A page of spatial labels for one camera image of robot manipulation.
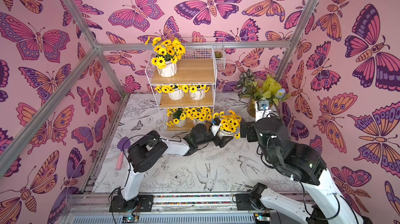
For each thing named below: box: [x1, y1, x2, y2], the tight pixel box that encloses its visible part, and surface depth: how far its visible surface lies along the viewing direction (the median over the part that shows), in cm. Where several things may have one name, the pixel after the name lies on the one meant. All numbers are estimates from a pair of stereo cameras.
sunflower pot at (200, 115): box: [189, 106, 212, 126], surface depth 92 cm
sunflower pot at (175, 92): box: [154, 84, 189, 101], surface depth 76 cm
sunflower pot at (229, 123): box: [213, 110, 242, 140], surface depth 78 cm
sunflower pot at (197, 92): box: [188, 84, 210, 101], surface depth 80 cm
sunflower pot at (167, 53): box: [144, 36, 186, 78], surface depth 65 cm
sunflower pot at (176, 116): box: [165, 107, 187, 128], surface depth 94 cm
